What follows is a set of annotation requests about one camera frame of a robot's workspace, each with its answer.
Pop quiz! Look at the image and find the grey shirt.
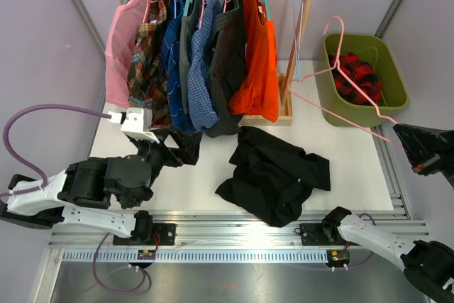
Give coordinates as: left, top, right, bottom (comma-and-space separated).
179, 0, 202, 114

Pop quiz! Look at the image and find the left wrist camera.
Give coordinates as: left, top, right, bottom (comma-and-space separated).
107, 107, 160, 143

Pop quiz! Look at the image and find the light blue wire hanger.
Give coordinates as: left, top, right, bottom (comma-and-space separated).
292, 0, 306, 79

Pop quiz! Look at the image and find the orange shirt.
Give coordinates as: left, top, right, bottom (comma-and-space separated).
230, 0, 279, 122

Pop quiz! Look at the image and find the red black plaid shirt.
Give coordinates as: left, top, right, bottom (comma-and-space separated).
332, 53, 382, 105

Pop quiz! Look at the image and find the dark pinstripe shirt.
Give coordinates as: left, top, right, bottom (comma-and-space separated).
206, 0, 246, 138

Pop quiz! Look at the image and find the blue striped shirt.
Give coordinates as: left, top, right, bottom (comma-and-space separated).
160, 0, 196, 134

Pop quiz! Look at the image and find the pink shirt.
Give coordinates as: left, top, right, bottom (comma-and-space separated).
105, 0, 150, 108

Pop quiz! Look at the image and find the blue checked shirt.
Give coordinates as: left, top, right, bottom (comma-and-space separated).
187, 0, 221, 132

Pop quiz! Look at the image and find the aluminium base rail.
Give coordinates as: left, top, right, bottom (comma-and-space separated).
35, 211, 426, 302

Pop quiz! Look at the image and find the brown plaid shirt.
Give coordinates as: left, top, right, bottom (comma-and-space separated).
127, 0, 171, 128

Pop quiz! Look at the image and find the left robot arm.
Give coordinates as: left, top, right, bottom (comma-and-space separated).
1, 128, 202, 246

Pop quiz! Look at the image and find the pink wire hanger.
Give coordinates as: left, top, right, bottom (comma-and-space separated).
286, 16, 403, 148

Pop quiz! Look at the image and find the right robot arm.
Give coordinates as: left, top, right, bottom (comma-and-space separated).
321, 123, 453, 302

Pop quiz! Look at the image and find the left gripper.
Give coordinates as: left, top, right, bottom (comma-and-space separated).
132, 128, 203, 184

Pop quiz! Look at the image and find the green plastic basket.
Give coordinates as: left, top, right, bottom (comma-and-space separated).
315, 34, 409, 128

